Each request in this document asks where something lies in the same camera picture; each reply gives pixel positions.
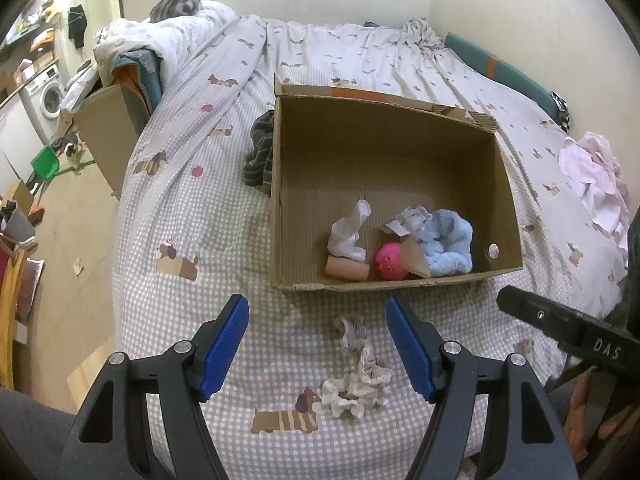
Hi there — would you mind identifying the beige cardboard tube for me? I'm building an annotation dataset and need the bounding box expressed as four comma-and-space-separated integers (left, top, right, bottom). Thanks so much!
324, 255, 370, 282

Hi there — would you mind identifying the right hand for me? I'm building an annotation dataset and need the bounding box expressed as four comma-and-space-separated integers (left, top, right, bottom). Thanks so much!
564, 367, 639, 465

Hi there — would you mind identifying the plastic bag with white item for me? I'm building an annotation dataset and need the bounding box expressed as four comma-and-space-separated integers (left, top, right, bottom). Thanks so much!
381, 205, 433, 238

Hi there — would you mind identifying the checkered bed cover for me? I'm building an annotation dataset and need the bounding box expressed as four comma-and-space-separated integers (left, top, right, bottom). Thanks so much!
113, 15, 626, 479

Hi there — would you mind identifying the teal orange pillow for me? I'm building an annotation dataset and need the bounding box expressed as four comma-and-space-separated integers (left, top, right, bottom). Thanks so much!
445, 32, 570, 133

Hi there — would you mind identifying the dark striped cloth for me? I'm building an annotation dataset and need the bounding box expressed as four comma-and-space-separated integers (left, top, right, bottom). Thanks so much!
242, 110, 274, 196

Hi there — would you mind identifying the brown cardboard box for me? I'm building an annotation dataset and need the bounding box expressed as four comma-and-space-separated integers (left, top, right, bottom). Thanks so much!
270, 81, 523, 292

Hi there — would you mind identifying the white knotted sock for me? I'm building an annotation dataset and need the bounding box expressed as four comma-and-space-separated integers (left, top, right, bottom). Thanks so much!
328, 200, 371, 263

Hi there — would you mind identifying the grey striped pillow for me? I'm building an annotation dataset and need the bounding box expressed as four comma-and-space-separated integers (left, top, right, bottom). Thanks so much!
150, 0, 202, 23

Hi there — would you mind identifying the white washing machine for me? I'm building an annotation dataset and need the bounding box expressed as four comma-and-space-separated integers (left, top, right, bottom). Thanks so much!
20, 62, 65, 144

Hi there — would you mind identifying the pink rubber duck toy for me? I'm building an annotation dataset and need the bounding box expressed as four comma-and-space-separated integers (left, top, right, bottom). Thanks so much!
374, 242, 409, 281

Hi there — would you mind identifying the light blue fluffy towel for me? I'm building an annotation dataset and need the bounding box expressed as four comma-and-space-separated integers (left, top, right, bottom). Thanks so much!
414, 209, 473, 278

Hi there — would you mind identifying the pink white clothing pile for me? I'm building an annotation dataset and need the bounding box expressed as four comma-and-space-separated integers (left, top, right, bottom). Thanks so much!
559, 132, 631, 258

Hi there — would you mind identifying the white patterned duvet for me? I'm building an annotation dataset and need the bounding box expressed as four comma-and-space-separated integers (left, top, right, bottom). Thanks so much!
62, 0, 239, 114

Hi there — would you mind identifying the large brown side box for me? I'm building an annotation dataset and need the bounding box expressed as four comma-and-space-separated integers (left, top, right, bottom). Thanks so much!
74, 84, 150, 198

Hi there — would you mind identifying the green dustpan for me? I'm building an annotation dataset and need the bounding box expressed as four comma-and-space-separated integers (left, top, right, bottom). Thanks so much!
30, 146, 96, 182

